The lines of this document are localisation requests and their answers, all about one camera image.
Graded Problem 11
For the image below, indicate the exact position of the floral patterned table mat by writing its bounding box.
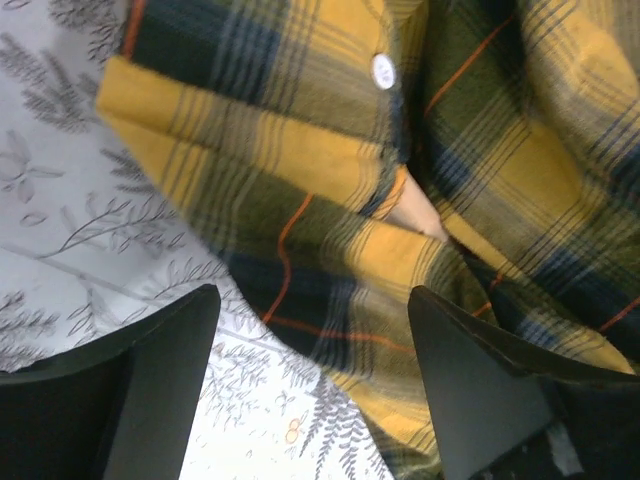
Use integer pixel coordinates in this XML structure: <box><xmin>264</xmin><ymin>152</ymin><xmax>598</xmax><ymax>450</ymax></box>
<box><xmin>1</xmin><ymin>1</ymin><xmax>389</xmax><ymax>479</ymax></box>

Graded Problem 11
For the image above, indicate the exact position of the yellow plaid flannel shirt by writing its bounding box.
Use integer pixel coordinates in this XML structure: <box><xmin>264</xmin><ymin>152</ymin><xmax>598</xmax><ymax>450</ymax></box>
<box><xmin>97</xmin><ymin>1</ymin><xmax>639</xmax><ymax>479</ymax></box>

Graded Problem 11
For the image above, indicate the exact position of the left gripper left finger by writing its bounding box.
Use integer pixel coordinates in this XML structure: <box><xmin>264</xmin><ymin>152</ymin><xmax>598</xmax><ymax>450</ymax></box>
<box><xmin>1</xmin><ymin>284</ymin><xmax>220</xmax><ymax>480</ymax></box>

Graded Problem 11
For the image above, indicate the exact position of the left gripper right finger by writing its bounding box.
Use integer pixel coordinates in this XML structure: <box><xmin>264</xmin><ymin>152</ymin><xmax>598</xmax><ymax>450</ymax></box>
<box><xmin>408</xmin><ymin>287</ymin><xmax>639</xmax><ymax>479</ymax></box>

